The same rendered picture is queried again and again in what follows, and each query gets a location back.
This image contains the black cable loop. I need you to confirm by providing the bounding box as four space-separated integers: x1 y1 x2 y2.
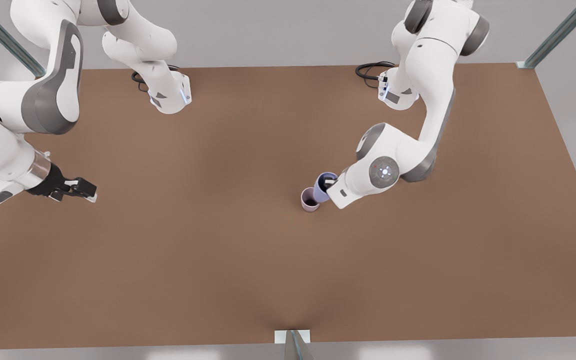
131 64 181 93
355 61 397 89

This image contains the pink cup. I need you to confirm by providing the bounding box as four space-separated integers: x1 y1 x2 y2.
301 187 321 213

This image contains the silver frame post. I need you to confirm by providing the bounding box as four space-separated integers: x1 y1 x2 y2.
516 0 576 69
274 329 315 360
0 0 47 78

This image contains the purple cup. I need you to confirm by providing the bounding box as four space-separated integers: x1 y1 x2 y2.
313 172 339 203

